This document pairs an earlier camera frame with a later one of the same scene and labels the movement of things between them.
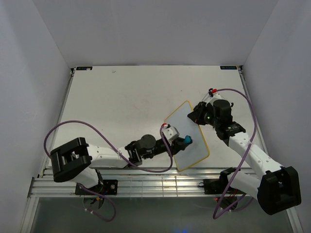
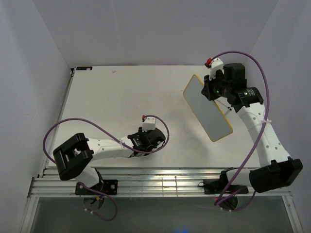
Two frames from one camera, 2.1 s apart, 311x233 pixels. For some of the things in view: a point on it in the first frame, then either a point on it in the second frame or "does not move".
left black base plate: (105, 187) does not move
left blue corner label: (84, 68) does not move
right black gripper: (196, 115) to (206, 90)
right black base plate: (217, 186) does not move
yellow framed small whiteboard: (198, 150) to (207, 111)
